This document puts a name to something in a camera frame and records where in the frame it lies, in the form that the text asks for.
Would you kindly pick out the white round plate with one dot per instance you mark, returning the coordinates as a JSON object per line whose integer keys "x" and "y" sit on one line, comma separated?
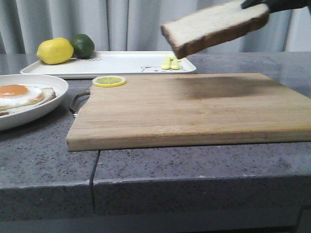
{"x": 60, "y": 87}

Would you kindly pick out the white bread slice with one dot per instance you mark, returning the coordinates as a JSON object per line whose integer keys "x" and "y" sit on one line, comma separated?
{"x": 212, "y": 26}

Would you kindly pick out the lemon slice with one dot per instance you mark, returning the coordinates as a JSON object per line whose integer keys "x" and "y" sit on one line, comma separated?
{"x": 109, "y": 81}

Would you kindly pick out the right yellow-green small piece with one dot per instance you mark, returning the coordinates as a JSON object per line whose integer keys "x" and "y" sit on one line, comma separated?
{"x": 175, "y": 64}

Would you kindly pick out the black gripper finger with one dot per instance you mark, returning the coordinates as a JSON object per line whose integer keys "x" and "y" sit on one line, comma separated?
{"x": 278, "y": 5}

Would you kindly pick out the wooden cutting board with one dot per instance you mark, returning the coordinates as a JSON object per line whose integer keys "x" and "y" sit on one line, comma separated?
{"x": 190, "y": 110}

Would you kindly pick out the yellow lemon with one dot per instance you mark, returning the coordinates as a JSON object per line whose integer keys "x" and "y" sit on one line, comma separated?
{"x": 55, "y": 51}

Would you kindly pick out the fried egg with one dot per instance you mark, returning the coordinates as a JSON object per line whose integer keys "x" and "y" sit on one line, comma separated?
{"x": 15, "y": 95}

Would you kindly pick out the white rectangular tray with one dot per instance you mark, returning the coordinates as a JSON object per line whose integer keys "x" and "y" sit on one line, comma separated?
{"x": 110, "y": 63}

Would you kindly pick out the grey curtain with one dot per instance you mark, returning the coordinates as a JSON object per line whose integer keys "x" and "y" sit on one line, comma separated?
{"x": 119, "y": 25}

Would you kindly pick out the metal board handle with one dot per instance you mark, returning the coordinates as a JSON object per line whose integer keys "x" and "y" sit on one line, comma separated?
{"x": 72, "y": 109}

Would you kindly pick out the left yellow-green small piece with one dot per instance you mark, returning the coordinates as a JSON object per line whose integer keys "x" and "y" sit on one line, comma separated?
{"x": 166, "y": 65}

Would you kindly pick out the yellow-green small piece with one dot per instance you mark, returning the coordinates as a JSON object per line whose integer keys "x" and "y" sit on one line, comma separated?
{"x": 166, "y": 65}
{"x": 175, "y": 64}

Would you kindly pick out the green lime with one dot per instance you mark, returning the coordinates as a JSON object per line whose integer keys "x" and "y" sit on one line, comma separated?
{"x": 83, "y": 46}

